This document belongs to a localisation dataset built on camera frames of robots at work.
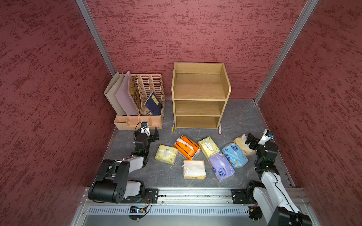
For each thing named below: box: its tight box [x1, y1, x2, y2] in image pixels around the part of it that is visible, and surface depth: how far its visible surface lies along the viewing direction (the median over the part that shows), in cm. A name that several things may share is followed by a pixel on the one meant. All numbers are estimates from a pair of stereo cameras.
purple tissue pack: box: [208, 152, 236, 182], surface depth 81 cm
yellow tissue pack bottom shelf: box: [197, 136, 221, 160], surface depth 89 cm
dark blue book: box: [143, 91, 162, 116], surface depth 105 cm
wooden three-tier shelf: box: [171, 62, 232, 130], surface depth 91 cm
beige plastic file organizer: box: [113, 73, 166, 130], surface depth 103 cm
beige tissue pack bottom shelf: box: [232, 133, 256, 156], surface depth 91 cm
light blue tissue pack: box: [222, 142, 249, 169], surface depth 87 cm
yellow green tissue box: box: [154, 144, 179, 166], surface depth 86 cm
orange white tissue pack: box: [173, 135, 201, 161], surface depth 87 cm
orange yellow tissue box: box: [181, 160, 206, 180], surface depth 79 cm
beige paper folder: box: [103, 71, 127, 116], surface depth 89 cm
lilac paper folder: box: [115, 70, 140, 116], surface depth 93 cm
